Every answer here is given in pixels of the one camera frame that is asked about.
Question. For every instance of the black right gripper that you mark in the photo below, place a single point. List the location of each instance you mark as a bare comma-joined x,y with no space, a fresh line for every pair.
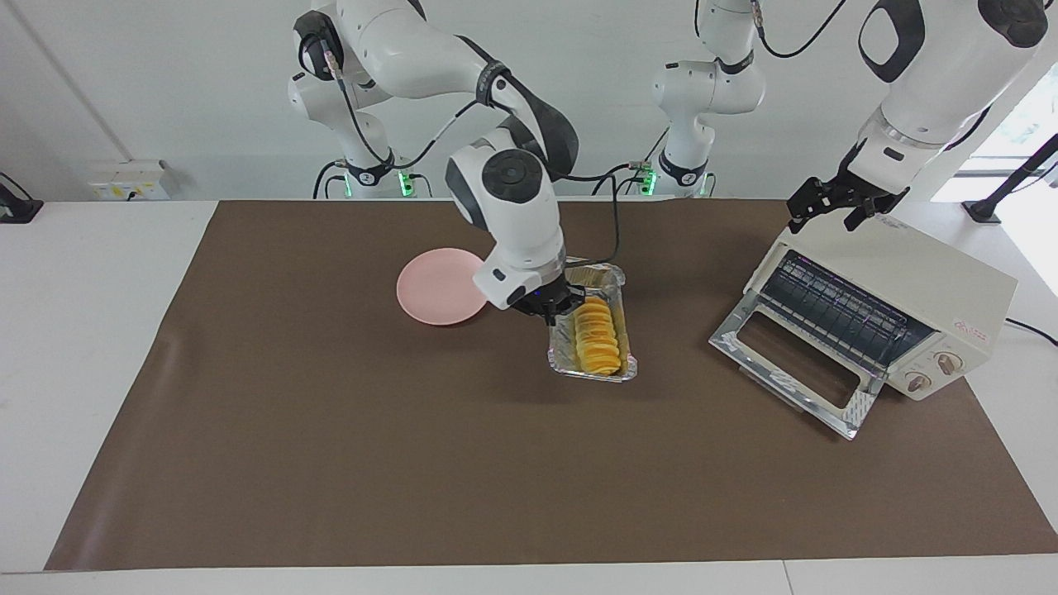
541,299

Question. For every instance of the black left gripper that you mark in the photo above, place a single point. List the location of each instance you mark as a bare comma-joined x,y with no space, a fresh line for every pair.
860,188

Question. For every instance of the aluminium foil tray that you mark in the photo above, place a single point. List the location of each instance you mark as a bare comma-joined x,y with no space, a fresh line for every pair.
628,364

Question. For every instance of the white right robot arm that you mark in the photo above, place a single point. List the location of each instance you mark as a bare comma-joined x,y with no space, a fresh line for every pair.
512,215

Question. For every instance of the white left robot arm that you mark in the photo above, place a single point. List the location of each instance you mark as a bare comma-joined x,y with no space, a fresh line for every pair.
934,83

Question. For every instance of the white toaster oven body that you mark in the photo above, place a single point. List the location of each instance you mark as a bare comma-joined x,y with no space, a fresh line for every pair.
909,273

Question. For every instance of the beige oven knob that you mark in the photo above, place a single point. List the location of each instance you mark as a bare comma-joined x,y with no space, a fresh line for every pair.
919,382
948,362

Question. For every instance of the glass oven door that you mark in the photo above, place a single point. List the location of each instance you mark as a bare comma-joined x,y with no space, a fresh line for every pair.
860,409

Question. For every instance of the pink round plate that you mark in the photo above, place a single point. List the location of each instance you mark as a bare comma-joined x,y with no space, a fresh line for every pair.
434,289

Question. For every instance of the black stand with slanted pole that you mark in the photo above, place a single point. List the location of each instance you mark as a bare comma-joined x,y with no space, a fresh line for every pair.
984,211

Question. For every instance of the bright window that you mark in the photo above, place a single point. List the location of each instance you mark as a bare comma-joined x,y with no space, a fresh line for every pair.
1021,116

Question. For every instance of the brown table mat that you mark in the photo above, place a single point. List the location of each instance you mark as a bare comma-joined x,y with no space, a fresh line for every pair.
413,463

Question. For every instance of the black stand with flat foot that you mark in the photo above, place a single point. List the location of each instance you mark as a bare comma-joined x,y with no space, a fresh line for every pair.
16,211

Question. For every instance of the white wall outlet box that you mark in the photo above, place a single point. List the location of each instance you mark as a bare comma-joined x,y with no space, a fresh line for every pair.
124,186

